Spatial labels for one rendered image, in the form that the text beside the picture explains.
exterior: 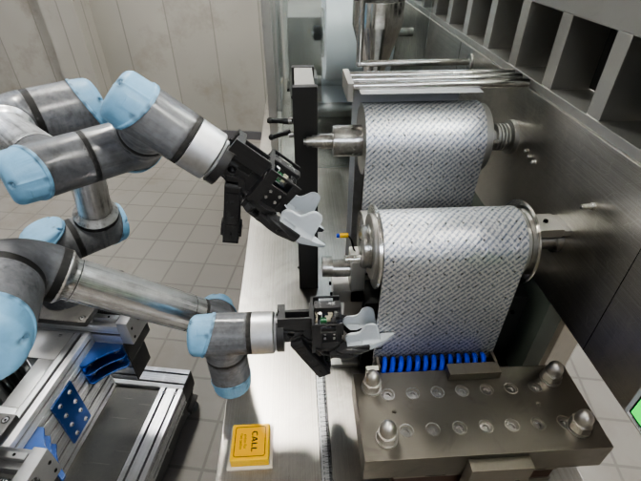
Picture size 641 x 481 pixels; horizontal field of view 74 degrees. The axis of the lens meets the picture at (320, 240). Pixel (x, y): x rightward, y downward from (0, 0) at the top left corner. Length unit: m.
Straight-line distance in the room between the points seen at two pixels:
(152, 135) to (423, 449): 0.61
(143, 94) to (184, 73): 3.70
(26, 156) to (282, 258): 0.78
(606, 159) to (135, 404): 1.70
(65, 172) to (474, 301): 0.66
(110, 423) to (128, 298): 1.09
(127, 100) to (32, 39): 4.35
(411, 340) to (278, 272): 0.52
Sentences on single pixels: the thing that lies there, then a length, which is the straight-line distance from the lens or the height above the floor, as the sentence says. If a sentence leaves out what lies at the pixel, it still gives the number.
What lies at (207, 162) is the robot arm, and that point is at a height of 1.44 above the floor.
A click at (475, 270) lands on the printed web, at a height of 1.24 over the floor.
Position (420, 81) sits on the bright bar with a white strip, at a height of 1.45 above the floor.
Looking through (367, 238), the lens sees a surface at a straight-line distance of 0.71.
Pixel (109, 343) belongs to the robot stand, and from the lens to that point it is 1.47.
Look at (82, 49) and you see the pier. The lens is 4.43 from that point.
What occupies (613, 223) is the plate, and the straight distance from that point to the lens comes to 0.75.
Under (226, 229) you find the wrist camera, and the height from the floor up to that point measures 1.32.
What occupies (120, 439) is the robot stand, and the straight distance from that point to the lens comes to 1.84.
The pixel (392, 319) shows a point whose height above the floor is 1.13.
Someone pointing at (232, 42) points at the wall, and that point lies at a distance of 4.07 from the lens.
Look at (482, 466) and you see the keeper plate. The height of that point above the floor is 1.02.
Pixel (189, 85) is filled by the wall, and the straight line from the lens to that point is 4.32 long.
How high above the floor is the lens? 1.70
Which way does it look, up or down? 37 degrees down
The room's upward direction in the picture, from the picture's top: straight up
